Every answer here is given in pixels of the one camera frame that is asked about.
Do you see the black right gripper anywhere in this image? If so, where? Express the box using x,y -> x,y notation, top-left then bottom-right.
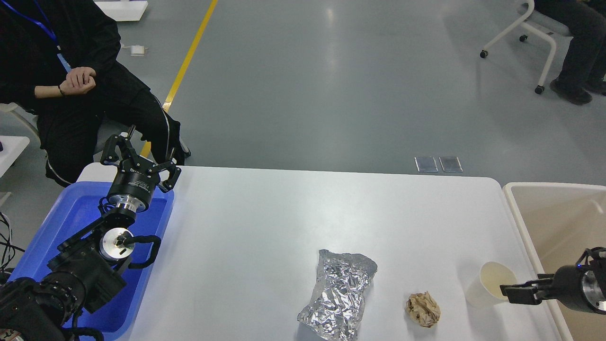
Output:
500,247 -> 606,315

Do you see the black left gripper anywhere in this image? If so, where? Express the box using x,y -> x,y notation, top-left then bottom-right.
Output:
100,126 -> 182,212

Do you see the white paper cup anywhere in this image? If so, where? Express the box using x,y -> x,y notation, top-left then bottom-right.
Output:
465,261 -> 517,308

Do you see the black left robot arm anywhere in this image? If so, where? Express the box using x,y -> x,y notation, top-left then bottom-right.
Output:
1,126 -> 181,341

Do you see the beige plastic bin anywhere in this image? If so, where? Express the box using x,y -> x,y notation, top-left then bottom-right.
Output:
502,182 -> 606,341

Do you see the blue plastic bin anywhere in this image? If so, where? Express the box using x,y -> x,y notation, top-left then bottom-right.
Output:
9,181 -> 175,341

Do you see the small white floor device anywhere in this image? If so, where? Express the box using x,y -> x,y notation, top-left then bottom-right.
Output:
121,45 -> 147,56

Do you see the crumpled brown paper ball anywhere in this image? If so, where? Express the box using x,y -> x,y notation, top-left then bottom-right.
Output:
405,291 -> 441,328

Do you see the white side table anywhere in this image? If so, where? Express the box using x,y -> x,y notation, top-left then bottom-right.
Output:
0,135 -> 30,177

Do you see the seated person in black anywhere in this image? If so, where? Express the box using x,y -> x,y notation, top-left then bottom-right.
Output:
0,0 -> 190,187

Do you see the right metal floor plate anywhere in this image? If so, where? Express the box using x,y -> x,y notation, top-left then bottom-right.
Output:
439,156 -> 464,173

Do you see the metal floor plate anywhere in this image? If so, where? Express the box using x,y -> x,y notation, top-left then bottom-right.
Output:
415,157 -> 439,173
439,156 -> 464,173

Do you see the white box on floor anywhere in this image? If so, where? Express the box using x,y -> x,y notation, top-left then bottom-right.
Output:
94,0 -> 149,22

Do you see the left metal floor plate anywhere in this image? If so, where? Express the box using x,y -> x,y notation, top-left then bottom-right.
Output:
415,157 -> 439,173

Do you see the crumpled aluminium foil bag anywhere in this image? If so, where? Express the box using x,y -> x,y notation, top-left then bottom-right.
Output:
297,250 -> 377,341

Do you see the white office chair right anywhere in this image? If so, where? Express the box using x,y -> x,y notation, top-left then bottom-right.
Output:
479,0 -> 573,95

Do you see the black cables bundle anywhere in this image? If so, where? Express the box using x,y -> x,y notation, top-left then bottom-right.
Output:
0,212 -> 25,273

